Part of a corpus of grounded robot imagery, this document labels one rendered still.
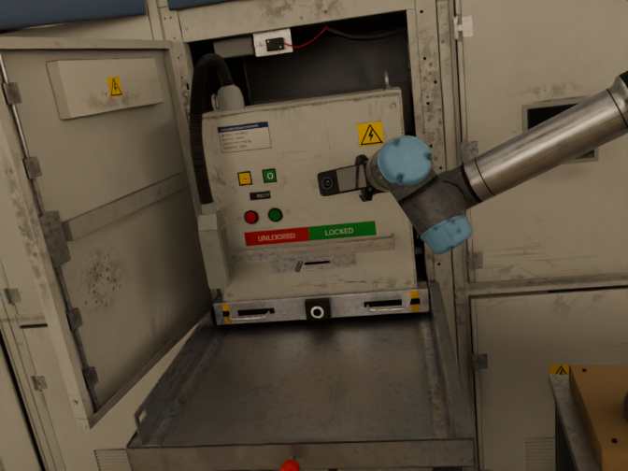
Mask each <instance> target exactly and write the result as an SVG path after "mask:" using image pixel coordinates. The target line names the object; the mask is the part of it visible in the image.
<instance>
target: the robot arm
mask: <svg viewBox="0 0 628 471"><path fill-rule="evenodd" d="M626 134H628V70H627V71H625V72H624V73H622V74H620V75H618V76H616V78H615V80H614V83H613V85H612V86H611V87H610V88H608V89H606V90H604V91H602V92H600V93H598V94H596V95H594V96H592V97H590V98H589V99H587V100H585V101H583V102H581V103H579V104H577V105H575V106H573V107H571V108H569V109H567V110H566V111H564V112H562V113H560V114H558V115H556V116H554V117H552V118H550V119H548V120H546V121H543V122H542V123H540V124H538V125H537V126H535V127H533V128H531V129H529V130H527V131H525V132H523V133H521V134H519V135H518V136H515V137H513V138H511V139H509V140H508V141H506V142H504V143H502V144H500V145H498V146H497V147H495V148H493V149H491V150H488V151H486V152H484V153H482V154H480V155H479V156H477V157H475V158H474V159H472V160H470V161H468V162H466V163H464V164H461V165H459V166H457V167H455V168H454V169H452V170H447V171H444V172H441V173H439V174H436V172H435V170H434V169H433V168H432V154H431V152H430V149H429V148H428V146H427V145H426V144H425V143H424V142H423V141H422V140H421V139H419V138H417V137H415V136H399V137H397V138H394V139H391V140H389V141H388V142H386V143H385V144H384V145H383V146H382V147H381V148H380V149H379V150H378V151H376V152H375V153H374V154H373V155H372V156H371V157H370V158H367V157H366V156H365V155H364V154H361V155H359V156H357V157H356V160H355V165H351V166H346V167H340V168H337V169H333V170H329V171H324V172H320V173H319V174H318V176H317V178H318V183H319V189H320V194H321V195H322V196H329V195H335V194H340V193H349V192H354V191H357V193H358V194H359V197H360V198H361V200H362V201H363V202H367V201H372V197H373V195H376V193H388V192H391V194H392V196H393V197H394V198H395V200H396V201H397V203H398V204H399V206H400V207H401V208H402V209H403V211H404V212H405V214H406V215H407V217H408V218H409V220H410V221H411V223H412V224H413V226H414V227H415V229H416V230H417V232H418V233H419V235H420V236H421V240H422V241H424V242H425V243H426V245H427V246H428V247H429V249H430V250H431V251H432V252H433V253H435V254H442V253H445V252H448V251H450V250H453V249H455V248H456V247H458V246H459V245H461V244H462V243H464V242H465V240H466V239H467V238H468V237H470V236H471V234H472V232H473V229H472V226H471V225H470V223H469V221H468V220H467V217H466V215H464V211H465V210H467V209H469V208H470V207H474V206H476V205H478V204H480V203H482V202H484V201H486V200H488V199H490V198H493V197H495V196H496V195H498V194H500V193H503V192H505V191H507V190H509V189H512V188H514V187H516V186H518V185H520V184H522V183H523V182H525V181H527V180H529V179H532V178H535V177H537V176H539V175H541V174H543V173H545V172H547V171H550V170H551V169H553V168H555V167H557V166H559V165H561V164H564V163H566V162H569V161H571V160H573V159H575V158H577V157H579V156H580V155H582V154H584V153H586V152H589V151H591V150H594V149H596V148H598V147H600V146H602V145H604V144H606V143H608V142H610V141H612V140H614V139H616V138H618V137H620V136H623V135H626Z"/></svg>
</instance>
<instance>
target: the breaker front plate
mask: <svg viewBox="0 0 628 471"><path fill-rule="evenodd" d="M265 121H267V122H268V129H269V135H270V141H271V148H267V149H259V150H243V151H235V152H227V153H221V143H220V139H219V133H218V128H219V127H226V126H234V125H241V124H249V123H256V122H265ZM378 121H382V130H383V140H384V144H385V143H386V142H388V141H389V140H391V139H394V138H397V137H399V136H403V135H404V134H403V123H402V110H401V99H400V93H390V94H383V95H375V96H367V97H360V98H352V99H345V100H337V101H330V102H322V103H315V104H307V105H300V106H292V107H279V108H271V109H264V110H256V111H249V112H241V113H234V114H226V115H219V116H211V117H204V118H202V123H203V124H202V128H203V129H202V133H203V134H202V139H203V143H202V144H204V145H203V149H204V155H205V158H206V159H205V160H206V165H207V173H208V178H209V185H210V186H209V187H210V189H211V193H212V198H213V199H212V200H214V201H215V204H216V209H217V210H220V211H221V213H222V216H223V217H224V219H225V222H226V226H227V232H228V236H229V242H230V247H231V251H240V250H261V249H273V248H284V247H294V246H305V245H317V244H328V243H339V242H350V241H361V240H372V239H383V238H392V234H393V239H394V250H381V251H369V252H358V253H346V254H335V255H323V256H311V257H303V259H305V258H316V257H328V256H329V260H330V263H325V264H305V265H304V266H302V268H301V270H300V272H295V270H294V269H295V267H296V259H299V258H289V259H277V260H265V261H254V262H243V263H234V268H235V279H234V280H233V281H232V283H231V284H230V286H229V287H228V288H222V292H223V297H224V301H237V300H250V299H264V298H277V297H291V296H304V295H317V294H330V293H356V292H370V291H383V290H397V289H410V288H416V280H415V269H414V258H413V247H412V235H411V224H410V220H409V218H408V217H407V215H406V214H405V212H404V211H403V209H402V208H401V207H400V206H399V204H398V203H397V201H396V200H395V198H394V197H393V195H392V194H391V192H388V193H376V195H373V197H372V201H367V202H363V201H362V200H361V198H360V197H359V194H358V193H357V191H354V192H349V193H340V194H335V195H329V196H322V195H321V194H320V189H319V183H318V178H317V176H318V174H319V173H320V172H324V171H329V170H333V169H337V168H340V167H346V166H351V165H355V160H356V157H357V156H359V155H361V154H364V155H365V156H366V157H367V158H370V157H371V156H372V155H373V154H374V153H375V152H376V151H378V150H379V149H380V148H381V147H382V146H383V145H384V144H379V145H371V146H362V147H360V144H359V135H358V126H357V124H362V123H370V122H378ZM273 168H275V169H276V176H277V182H269V183H264V178H263V172H262V170H265V169H273ZM248 171H250V174H251V180H252V184H251V185H242V186H239V181H238V175H237V173H238V172H248ZM268 191H270V196H271V198H268V199H259V200H250V193H259V192H268ZM274 207H276V208H278V209H280V210H281V212H282V218H281V220H280V221H271V220H270V219H269V217H268V212H269V210H270V209H272V208H274ZM249 210H254V211H255V212H256V213H257V214H258V221H257V222H255V223H254V224H250V223H247V222H246V221H245V218H244V216H245V213H246V212H247V211H249ZM363 221H375V224H376V233H377V234H376V235H365V236H355V237H343V238H333V239H322V240H310V241H300V242H289V243H278V244H267V245H256V246H246V241H245V236H244V233H248V232H259V231H269V230H279V229H290V228H300V227H311V226H322V225H332V224H342V223H353V222H363Z"/></svg>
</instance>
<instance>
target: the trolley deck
mask: <svg viewBox="0 0 628 471"><path fill-rule="evenodd" d="M430 288H431V293H432V298H433V303H434V308H435V317H436V322H437V328H438V332H439V337H440V343H441V348H442V352H443V358H444V363H445V367H446V373H447V378H448V384H449V388H450V398H451V402H452V413H453V418H454V422H455V428H456V433H457V439H433V434H432V426H431V418H430V410H429V403H428V394H427V387H426V378H425V371H424V363H423V355H422V347H421V332H420V324H419V316H418V312H413V313H398V314H383V315H368V316H353V317H339V318H331V319H330V320H317V321H308V320H294V321H266V322H251V323H236V324H232V325H231V327H230V328H229V330H228V332H227V334H226V335H225V337H224V339H223V340H222V342H221V343H220V345H219V347H218V348H217V350H216V352H215V354H214V355H213V357H212V359H211V360H210V362H209V364H208V365H207V368H206V370H205V371H204V373H203V375H202V376H201V378H200V379H199V380H198V382H197V384H196V385H195V387H194V389H193V391H192V393H191V395H190V396H189V398H188V400H187V401H186V403H185V405H184V407H183V408H182V410H181V411H180V412H179V414H178V416H177V418H176V420H175V422H174V423H173V425H172V427H171V428H170V430H169V432H168V433H167V435H166V437H165V438H164V441H163V443H162V444H161V446H160V447H150V448H140V447H139V444H140V440H139V436H138V432H137V430H136V431H135V432H134V434H133V435H132V436H131V438H130V439H129V441H128V442H127V444H126V445H125V448H126V452H127V456H128V459H129V463H130V466H131V470H132V471H269V470H280V468H281V465H282V463H283V462H284V461H285V460H288V459H290V458H291V455H294V456H295V460H296V461H297V462H298V463H299V466H300V470H319V469H368V468H418V467H468V466H476V458H475V441H474V434H473V430H472V425H471V421H470V418H469V413H468V409H467V404H466V401H465V397H464V389H463V385H462V381H461V377H460V373H459V368H458V365H457V360H456V356H455V352H454V347H453V344H452V340H451V335H450V328H449V324H448V320H447V315H446V311H445V308H444V303H443V299H442V295H441V291H440V287H439V282H437V283H430Z"/></svg>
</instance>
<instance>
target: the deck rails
mask: <svg viewBox="0 0 628 471"><path fill-rule="evenodd" d="M424 268H425V280H426V282H427V286H428V293H429V294H430V299H429V307H430V311H428V312H418V316H419V324H420V332H421V347H422V355H423V363H424V371H425V378H426V387H427V394H428V403H429V410H430V418H431V426H432V434H433V439H457V433H456V428H455V422H454V418H453V413H452V402H451V398H450V388H449V384H448V378H447V373H446V367H445V363H444V358H443V352H442V348H441V343H440V337H439V332H438V328H437V322H436V317H435V308H434V303H433V298H432V293H431V288H430V282H429V278H428V273H427V267H426V262H425V261H424ZM231 325H232V324H221V325H217V321H216V316H215V312H214V306H213V305H212V306H211V307H210V309H209V310H208V311H207V313H206V315H205V316H204V317H203V319H202V320H201V321H200V322H199V323H198V325H197V326H196V328H195V329H194V330H193V332H192V334H191V335H190V336H189V338H188V339H187V341H186V342H185V343H184V345H183V346H182V348H181V349H180V350H179V352H178V354H177V355H176V356H175V358H174V359H173V361H172V362H171V363H170V365H169V366H168V367H167V368H166V369H165V371H164V372H163V374H162V375H161V377H160V378H159V379H158V381H157V382H156V384H155V385H154V386H153V388H152V389H151V391H150V392H149V394H148V395H147V397H146V398H145V399H144V401H143V402H142V404H141V405H140V406H139V408H138V409H137V411H136V412H135V414H134V419H135V423H136V429H137V432H138V436H139V440H140V444H139V447H140V448H150V447H160V446H161V444H162V443H163V441H164V438H165V437H166V435H167V433H168V432H169V430H170V428H171V427H172V425H173V423H174V422H175V420H176V418H177V416H178V414H179V413H180V411H181V410H182V408H183V407H184V405H185V403H186V401H187V400H188V398H189V396H190V395H191V393H192V391H193V389H194V387H195V385H196V384H197V382H198V380H199V379H200V378H201V376H202V375H203V373H204V371H205V370H206V368H207V365H208V364H209V362H210V360H211V359H212V357H213V355H214V354H215V352H216V350H217V348H218V347H219V345H220V343H221V342H222V340H223V339H224V337H225V335H226V334H227V332H228V330H229V328H230V327H231ZM144 409H145V413H146V415H145V417H144V418H143V419H142V421H139V417H140V415H141V414H142V412H143V411H144Z"/></svg>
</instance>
